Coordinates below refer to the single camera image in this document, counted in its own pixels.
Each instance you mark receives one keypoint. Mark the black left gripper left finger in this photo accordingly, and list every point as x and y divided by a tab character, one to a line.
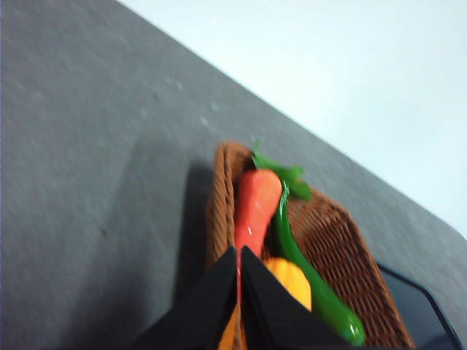
201	319

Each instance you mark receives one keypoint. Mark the brown wicker basket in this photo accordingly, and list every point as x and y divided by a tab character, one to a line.
327	236

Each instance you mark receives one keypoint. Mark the yellow-orange toy vegetable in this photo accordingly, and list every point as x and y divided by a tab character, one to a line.
293	277

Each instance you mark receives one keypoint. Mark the green toy chili pepper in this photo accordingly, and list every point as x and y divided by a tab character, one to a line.
330	305

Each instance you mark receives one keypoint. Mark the orange toy carrot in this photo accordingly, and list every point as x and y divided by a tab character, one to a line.
257	205

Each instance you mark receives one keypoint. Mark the black serving tray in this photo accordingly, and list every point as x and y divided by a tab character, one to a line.
428	329

